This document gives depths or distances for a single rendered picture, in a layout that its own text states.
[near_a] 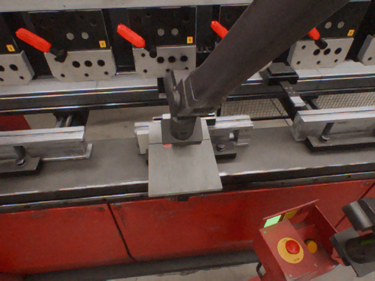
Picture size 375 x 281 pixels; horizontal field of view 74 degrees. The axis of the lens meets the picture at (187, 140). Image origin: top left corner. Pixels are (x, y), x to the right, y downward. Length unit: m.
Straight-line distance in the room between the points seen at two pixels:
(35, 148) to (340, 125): 1.02
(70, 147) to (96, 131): 1.50
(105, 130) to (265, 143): 1.69
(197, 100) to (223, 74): 0.09
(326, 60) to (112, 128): 1.92
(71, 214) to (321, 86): 1.10
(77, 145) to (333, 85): 1.04
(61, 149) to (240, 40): 0.71
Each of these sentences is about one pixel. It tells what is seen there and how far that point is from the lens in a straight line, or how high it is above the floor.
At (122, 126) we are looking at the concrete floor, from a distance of 2.35.
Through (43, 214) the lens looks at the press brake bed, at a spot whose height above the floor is 0.74.
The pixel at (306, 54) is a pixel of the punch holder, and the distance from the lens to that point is 0.74.
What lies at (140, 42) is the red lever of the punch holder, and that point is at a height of 1.28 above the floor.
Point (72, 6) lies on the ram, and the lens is 0.63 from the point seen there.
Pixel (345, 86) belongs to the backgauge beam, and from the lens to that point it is 1.28.
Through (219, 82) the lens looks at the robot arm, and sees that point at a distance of 0.36.
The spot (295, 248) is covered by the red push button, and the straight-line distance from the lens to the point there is 0.81.
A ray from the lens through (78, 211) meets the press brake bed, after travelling 0.96.
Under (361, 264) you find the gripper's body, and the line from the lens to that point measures 0.79.
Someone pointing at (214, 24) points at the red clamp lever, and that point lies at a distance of 0.59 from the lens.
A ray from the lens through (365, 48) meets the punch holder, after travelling 0.84.
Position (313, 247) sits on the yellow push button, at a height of 0.72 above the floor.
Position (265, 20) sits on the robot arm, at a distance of 0.28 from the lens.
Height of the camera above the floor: 1.51
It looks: 45 degrees down
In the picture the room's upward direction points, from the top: straight up
